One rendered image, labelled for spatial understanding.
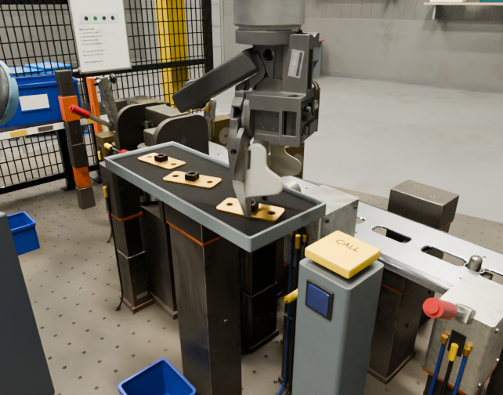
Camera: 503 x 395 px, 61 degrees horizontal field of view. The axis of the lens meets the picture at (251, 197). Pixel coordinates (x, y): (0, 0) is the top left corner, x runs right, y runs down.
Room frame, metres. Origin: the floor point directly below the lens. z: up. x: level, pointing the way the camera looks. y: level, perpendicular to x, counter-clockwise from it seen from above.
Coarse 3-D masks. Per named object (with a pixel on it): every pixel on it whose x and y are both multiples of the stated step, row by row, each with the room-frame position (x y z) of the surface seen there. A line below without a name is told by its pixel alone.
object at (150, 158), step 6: (144, 156) 0.69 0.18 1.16; (150, 156) 0.70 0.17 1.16; (156, 156) 0.67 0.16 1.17; (162, 156) 0.67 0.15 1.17; (150, 162) 0.66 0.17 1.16; (156, 162) 0.66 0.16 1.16; (162, 162) 0.66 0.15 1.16; (168, 162) 0.66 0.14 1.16; (174, 162) 0.66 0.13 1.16; (180, 162) 0.66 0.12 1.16; (162, 168) 0.64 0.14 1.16; (168, 168) 0.64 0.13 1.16; (174, 168) 0.64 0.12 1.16
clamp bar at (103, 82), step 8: (96, 80) 1.21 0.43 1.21; (104, 80) 1.20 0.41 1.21; (112, 80) 1.23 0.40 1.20; (104, 88) 1.20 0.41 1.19; (104, 96) 1.21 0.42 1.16; (112, 96) 1.22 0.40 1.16; (104, 104) 1.23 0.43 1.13; (112, 104) 1.21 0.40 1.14; (112, 112) 1.21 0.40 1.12; (112, 120) 1.21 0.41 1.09
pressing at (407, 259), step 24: (216, 144) 1.27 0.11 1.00; (360, 216) 0.78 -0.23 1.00; (384, 216) 0.78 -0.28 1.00; (360, 240) 0.69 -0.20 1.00; (384, 240) 0.69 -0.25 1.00; (432, 240) 0.69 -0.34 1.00; (456, 240) 0.69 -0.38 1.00; (384, 264) 0.61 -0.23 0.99; (408, 264) 0.60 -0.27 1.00; (432, 264) 0.60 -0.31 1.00; (432, 288) 0.55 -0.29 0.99
